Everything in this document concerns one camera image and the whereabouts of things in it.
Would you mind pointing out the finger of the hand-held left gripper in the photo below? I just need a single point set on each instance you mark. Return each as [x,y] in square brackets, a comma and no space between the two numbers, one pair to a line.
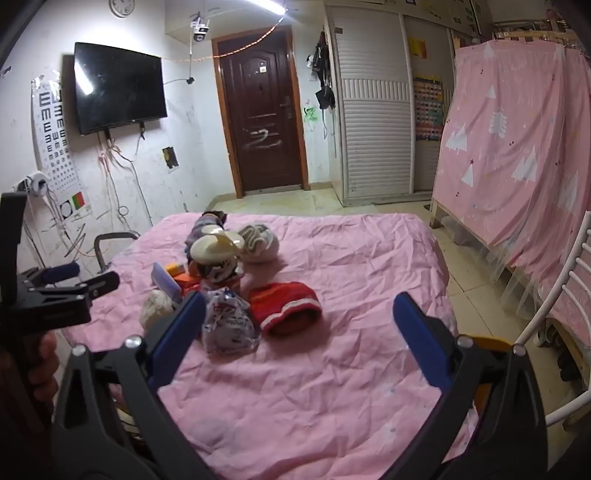
[60,272]
[99,284]

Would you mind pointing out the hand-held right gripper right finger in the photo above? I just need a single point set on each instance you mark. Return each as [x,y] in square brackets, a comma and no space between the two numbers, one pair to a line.
[420,337]

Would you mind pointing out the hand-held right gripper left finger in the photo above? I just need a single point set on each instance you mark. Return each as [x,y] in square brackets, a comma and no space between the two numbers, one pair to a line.
[180,332]

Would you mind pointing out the white patterned cloth bundle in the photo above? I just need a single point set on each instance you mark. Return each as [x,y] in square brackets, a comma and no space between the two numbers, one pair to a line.
[231,323]

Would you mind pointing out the orange box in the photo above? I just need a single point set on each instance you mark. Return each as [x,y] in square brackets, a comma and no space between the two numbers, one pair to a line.
[187,280]

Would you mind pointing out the purple packet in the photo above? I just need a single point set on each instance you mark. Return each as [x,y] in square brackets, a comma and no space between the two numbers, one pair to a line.
[166,281]

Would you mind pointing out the person's left hand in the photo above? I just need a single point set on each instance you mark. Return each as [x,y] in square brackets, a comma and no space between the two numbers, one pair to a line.
[44,364]

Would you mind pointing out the grey metal chair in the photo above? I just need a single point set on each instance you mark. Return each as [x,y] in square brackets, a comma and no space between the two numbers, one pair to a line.
[99,249]

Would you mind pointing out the red green sticker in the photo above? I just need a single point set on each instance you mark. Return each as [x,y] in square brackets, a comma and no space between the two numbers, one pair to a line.
[77,201]

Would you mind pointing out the purple grey cloth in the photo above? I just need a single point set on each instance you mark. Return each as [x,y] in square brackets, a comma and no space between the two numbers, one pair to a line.
[198,235]

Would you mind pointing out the eye chart poster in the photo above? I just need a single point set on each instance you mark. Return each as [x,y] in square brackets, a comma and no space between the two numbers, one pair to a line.
[53,138]

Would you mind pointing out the red knit hat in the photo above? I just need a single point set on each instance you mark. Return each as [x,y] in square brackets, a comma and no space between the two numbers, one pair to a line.
[286,304]

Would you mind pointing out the pink bed sheet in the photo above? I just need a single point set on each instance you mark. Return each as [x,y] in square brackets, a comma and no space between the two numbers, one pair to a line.
[323,392]

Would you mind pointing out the wooden bunk bed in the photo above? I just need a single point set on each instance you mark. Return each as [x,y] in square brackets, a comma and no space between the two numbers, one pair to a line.
[436,214]

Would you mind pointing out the white metal chair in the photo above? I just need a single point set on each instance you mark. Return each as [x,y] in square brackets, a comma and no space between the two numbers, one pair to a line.
[561,295]

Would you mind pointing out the dark shoe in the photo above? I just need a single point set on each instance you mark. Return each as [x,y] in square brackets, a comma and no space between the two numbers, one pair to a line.
[570,364]

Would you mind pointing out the pink tree print curtain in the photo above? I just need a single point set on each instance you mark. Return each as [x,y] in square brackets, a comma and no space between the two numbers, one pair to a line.
[512,152]

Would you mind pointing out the white slatted wardrobe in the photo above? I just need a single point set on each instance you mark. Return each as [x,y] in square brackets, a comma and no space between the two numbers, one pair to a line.
[374,115]

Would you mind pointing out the colourful grid poster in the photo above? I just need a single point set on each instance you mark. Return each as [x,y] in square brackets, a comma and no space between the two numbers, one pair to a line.
[428,108]

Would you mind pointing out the dark brown door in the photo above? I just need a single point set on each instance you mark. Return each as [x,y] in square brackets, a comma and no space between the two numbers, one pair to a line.
[261,115]

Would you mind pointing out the hanging black bags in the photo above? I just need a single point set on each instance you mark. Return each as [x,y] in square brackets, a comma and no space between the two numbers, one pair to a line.
[323,92]

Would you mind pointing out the yellow red poster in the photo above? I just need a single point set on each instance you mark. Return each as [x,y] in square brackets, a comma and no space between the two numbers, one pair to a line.
[418,47]

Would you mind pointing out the fluorescent light tube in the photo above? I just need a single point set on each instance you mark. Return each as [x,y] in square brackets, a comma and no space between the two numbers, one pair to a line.
[274,5]

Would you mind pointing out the black wall television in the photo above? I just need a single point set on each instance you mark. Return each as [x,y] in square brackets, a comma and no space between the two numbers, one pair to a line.
[120,87]

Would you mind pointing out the round wall clock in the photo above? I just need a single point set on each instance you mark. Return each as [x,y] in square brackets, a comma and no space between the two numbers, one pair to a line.
[122,7]

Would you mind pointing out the white security camera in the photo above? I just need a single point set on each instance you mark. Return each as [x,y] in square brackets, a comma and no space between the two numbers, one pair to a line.
[200,30]

